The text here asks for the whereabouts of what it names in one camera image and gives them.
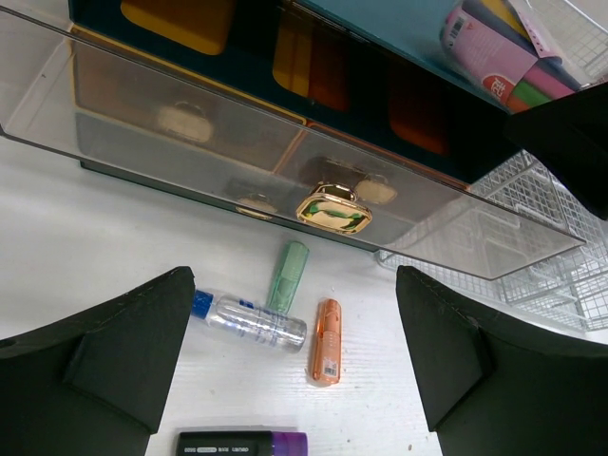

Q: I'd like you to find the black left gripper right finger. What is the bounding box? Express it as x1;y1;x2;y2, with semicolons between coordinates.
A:
396;266;607;455

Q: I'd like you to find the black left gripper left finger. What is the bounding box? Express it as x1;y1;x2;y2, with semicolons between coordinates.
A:
1;266;195;455

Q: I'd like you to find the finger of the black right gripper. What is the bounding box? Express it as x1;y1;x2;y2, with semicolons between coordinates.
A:
504;83;608;220

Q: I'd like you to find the pink cap clear pen tube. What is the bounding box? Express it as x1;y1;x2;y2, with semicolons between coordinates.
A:
440;1;583;113

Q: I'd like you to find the purple cap black highlighter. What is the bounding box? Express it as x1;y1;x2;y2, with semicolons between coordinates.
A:
176;430;309;456

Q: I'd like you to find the teal desktop drawer cabinet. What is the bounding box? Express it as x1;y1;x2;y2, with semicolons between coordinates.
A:
0;0;588;281

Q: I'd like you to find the clear staples box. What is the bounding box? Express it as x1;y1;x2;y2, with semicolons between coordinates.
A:
191;290;308;353

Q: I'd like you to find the white wire mesh file tray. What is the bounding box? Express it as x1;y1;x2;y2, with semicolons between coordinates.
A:
362;1;607;332

